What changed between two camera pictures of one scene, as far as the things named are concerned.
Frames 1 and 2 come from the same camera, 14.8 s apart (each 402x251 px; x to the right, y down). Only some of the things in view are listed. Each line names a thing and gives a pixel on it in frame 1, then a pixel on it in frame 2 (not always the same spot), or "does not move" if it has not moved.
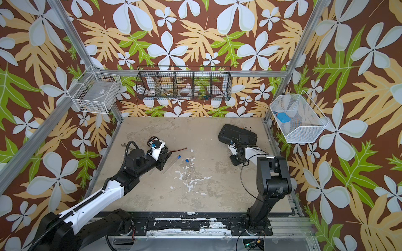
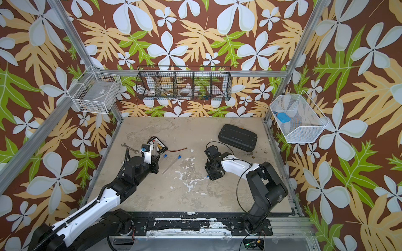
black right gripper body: [235, 159] to [211, 171]
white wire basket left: [96, 92] does not move
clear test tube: [170, 165] does not move
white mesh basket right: [299, 120] does not move
